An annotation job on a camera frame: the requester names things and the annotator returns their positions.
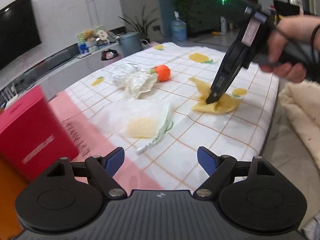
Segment yellow cloth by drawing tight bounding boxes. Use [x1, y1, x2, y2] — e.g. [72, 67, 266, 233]
[188, 76, 242, 114]

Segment white lace doily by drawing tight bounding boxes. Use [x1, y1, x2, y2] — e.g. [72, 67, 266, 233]
[112, 63, 158, 100]

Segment person's right hand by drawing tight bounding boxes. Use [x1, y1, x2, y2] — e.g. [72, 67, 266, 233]
[259, 15, 319, 83]

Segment pink mat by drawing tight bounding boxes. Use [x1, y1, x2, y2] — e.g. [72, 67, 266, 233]
[49, 92, 162, 194]

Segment bagged yellow sponge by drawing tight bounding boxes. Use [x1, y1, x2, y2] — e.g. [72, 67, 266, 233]
[89, 99, 173, 155]

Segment red cube box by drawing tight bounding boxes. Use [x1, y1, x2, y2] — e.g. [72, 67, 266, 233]
[1, 86, 79, 181]

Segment blue water jug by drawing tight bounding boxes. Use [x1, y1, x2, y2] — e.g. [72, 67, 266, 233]
[171, 11, 187, 41]

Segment white grid tablecloth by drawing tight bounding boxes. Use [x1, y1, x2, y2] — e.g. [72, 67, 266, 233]
[66, 43, 279, 192]

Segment orange cardboard box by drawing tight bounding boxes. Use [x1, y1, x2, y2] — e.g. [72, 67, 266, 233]
[0, 160, 28, 239]

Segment orange knitted plush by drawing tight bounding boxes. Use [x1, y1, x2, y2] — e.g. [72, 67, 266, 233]
[150, 64, 171, 82]

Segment potted green plant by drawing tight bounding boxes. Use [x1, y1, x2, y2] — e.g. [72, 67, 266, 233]
[119, 6, 159, 42]

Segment pink waste bin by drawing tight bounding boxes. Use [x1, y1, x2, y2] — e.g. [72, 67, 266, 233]
[101, 49, 119, 61]

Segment white wifi router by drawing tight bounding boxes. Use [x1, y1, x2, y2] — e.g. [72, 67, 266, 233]
[1, 84, 19, 108]

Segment grey-blue trash can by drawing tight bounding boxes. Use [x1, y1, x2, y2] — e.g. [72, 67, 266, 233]
[118, 32, 143, 57]

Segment toys and boxes cluster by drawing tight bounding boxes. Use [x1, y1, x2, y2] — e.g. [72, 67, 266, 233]
[76, 25, 117, 54]

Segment black television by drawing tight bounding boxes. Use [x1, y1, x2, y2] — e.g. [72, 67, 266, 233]
[0, 0, 41, 69]

